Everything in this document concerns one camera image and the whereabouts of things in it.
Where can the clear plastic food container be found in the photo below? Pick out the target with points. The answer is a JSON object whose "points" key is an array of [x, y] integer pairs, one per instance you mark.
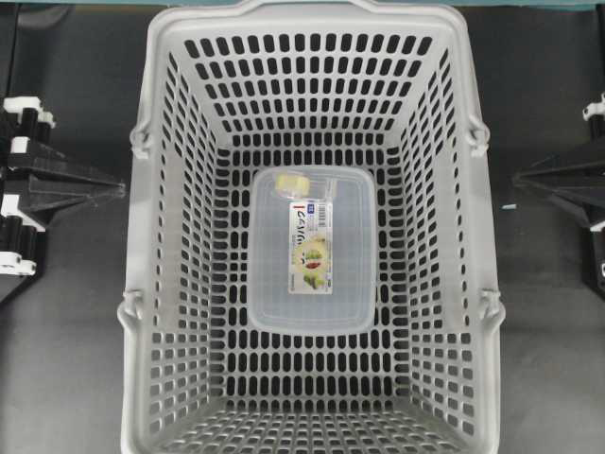
{"points": [[312, 265]]}

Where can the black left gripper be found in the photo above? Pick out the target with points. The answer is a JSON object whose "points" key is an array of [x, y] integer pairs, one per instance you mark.
{"points": [[23, 233]]}

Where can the cellophane tape in clear pack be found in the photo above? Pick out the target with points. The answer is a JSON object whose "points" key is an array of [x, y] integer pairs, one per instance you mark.
{"points": [[296, 186]]}

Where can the grey plastic shopping basket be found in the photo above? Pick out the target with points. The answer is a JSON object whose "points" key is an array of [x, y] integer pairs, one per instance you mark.
{"points": [[229, 91]]}

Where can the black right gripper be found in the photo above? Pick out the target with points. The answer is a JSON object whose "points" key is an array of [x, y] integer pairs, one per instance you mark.
{"points": [[582, 194]]}

